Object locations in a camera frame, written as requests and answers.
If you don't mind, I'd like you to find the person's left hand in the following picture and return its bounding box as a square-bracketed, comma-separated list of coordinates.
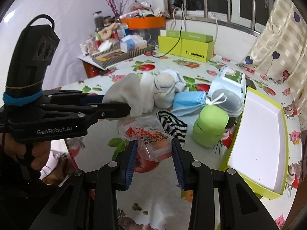
[2, 133, 52, 170]

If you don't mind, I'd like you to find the blue face masks bundle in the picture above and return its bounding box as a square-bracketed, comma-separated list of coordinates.
[171, 91, 207, 117]

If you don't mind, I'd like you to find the wet wipes pack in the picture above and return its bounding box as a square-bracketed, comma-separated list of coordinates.
[208, 67, 246, 100]

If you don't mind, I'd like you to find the clear lidded dark container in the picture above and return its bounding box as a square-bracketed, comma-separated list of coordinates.
[211, 89, 244, 128]

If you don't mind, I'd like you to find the orange box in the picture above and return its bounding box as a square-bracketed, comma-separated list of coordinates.
[121, 17, 166, 30]

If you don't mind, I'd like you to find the black white striped sock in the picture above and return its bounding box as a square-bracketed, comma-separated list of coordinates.
[156, 111, 187, 146]

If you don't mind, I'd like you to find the snack packet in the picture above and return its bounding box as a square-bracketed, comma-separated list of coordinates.
[118, 115, 173, 163]

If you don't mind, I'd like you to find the long white sock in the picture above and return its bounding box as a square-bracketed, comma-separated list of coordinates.
[140, 72, 154, 113]

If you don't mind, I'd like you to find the black smartphone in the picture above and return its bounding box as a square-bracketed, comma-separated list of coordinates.
[246, 78, 257, 90]

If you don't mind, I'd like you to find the blue white tissue pack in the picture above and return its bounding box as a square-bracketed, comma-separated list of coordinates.
[120, 35, 148, 53]

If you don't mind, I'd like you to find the white cloth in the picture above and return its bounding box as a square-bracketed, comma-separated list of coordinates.
[102, 73, 144, 118]

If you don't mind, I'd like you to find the lime green tray box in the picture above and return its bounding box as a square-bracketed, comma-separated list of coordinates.
[220, 88, 289, 200]

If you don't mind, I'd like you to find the green Shishangnx box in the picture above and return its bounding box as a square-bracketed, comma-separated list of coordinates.
[158, 30, 215, 63]

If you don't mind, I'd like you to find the beige sock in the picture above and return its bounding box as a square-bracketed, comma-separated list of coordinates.
[153, 73, 175, 108]

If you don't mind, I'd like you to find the green plastic jar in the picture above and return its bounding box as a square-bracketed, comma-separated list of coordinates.
[192, 105, 229, 149]

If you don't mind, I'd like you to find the heart pattern curtain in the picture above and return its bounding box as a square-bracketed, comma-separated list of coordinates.
[239, 0, 306, 130]

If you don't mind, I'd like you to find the striped cardboard tray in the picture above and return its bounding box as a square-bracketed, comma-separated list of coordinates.
[91, 45, 154, 70]

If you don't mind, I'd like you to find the black cable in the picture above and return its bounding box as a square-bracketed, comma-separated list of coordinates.
[150, 0, 186, 59]

